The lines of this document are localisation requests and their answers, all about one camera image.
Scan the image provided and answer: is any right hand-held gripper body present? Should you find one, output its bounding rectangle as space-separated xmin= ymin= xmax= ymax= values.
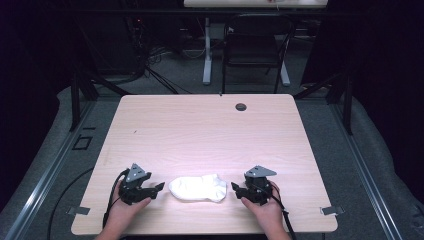
xmin=243 ymin=165 xmax=278 ymax=206

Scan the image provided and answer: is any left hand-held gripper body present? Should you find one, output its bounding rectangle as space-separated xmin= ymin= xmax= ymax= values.
xmin=117 ymin=162 xmax=153 ymax=206

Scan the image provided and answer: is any person's right hand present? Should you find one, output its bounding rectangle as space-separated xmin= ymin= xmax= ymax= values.
xmin=239 ymin=181 xmax=285 ymax=232

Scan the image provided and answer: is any person's left hand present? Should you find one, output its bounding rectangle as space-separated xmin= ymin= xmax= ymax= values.
xmin=103 ymin=188 xmax=152 ymax=232

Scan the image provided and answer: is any black metal stand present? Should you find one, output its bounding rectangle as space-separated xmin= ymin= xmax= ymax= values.
xmin=67 ymin=71 xmax=132 ymax=133
xmin=293 ymin=72 xmax=355 ymax=136

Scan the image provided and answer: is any black folding chair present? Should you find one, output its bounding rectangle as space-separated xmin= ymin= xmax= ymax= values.
xmin=221 ymin=13 xmax=298 ymax=95

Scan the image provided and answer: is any white desk with legs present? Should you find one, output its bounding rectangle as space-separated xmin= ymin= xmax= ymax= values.
xmin=183 ymin=0 xmax=330 ymax=87

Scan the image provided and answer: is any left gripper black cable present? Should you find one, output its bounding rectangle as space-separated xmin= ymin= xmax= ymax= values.
xmin=101 ymin=168 xmax=131 ymax=230

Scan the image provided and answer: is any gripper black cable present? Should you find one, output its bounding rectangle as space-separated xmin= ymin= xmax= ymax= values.
xmin=101 ymin=168 xmax=131 ymax=230
xmin=268 ymin=185 xmax=298 ymax=240

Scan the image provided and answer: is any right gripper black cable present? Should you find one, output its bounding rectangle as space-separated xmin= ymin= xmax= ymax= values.
xmin=268 ymin=185 xmax=298 ymax=240

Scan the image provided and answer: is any grey metal table bracket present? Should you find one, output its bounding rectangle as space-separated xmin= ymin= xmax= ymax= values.
xmin=65 ymin=206 xmax=91 ymax=216
xmin=320 ymin=205 xmax=346 ymax=216

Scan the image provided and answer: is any black floor cable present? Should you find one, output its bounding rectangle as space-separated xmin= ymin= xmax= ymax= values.
xmin=46 ymin=167 xmax=95 ymax=240

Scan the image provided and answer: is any aluminium floor rail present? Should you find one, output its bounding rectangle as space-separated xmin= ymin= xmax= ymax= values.
xmin=2 ymin=99 xmax=98 ymax=240
xmin=329 ymin=101 xmax=404 ymax=240

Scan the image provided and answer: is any bundle of black cables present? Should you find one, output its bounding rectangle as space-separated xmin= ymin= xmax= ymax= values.
xmin=125 ymin=16 xmax=194 ymax=96

